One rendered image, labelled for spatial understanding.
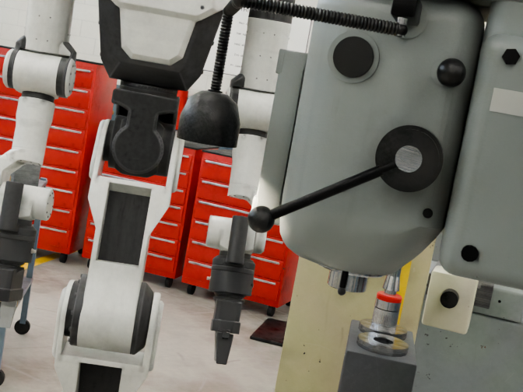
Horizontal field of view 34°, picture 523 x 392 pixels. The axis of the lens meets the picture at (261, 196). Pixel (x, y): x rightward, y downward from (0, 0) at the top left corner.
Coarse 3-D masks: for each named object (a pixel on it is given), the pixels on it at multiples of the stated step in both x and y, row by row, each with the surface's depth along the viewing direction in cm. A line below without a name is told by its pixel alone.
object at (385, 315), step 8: (376, 304) 159; (384, 304) 158; (392, 304) 157; (400, 304) 159; (376, 312) 159; (384, 312) 158; (392, 312) 158; (376, 320) 159; (384, 320) 158; (392, 320) 158; (384, 328) 158; (392, 328) 159
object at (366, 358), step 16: (352, 320) 166; (368, 320) 162; (352, 336) 155; (368, 336) 152; (384, 336) 154; (400, 336) 157; (352, 352) 145; (368, 352) 146; (384, 352) 146; (400, 352) 147; (352, 368) 146; (368, 368) 145; (384, 368) 145; (400, 368) 144; (352, 384) 146; (368, 384) 146; (384, 384) 145; (400, 384) 145
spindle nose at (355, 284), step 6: (330, 270) 105; (330, 276) 104; (336, 276) 103; (348, 276) 103; (354, 276) 103; (330, 282) 104; (336, 282) 103; (348, 282) 103; (354, 282) 103; (360, 282) 103; (366, 282) 104; (336, 288) 103; (348, 288) 103; (354, 288) 103; (360, 288) 103; (366, 288) 105
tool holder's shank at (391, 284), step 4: (400, 268) 158; (396, 272) 158; (400, 272) 158; (388, 276) 158; (392, 276) 158; (396, 276) 158; (388, 280) 158; (392, 280) 158; (396, 280) 158; (384, 284) 159; (388, 284) 158; (392, 284) 158; (396, 284) 158; (384, 288) 159; (388, 288) 158; (392, 288) 158; (396, 288) 158; (384, 292) 159; (388, 292) 158; (392, 292) 158; (396, 292) 159
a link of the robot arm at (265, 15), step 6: (288, 0) 173; (294, 0) 175; (252, 12) 174; (258, 12) 173; (264, 12) 173; (270, 12) 173; (258, 18) 173; (264, 18) 173; (270, 18) 173; (276, 18) 173; (282, 18) 173; (288, 18) 174
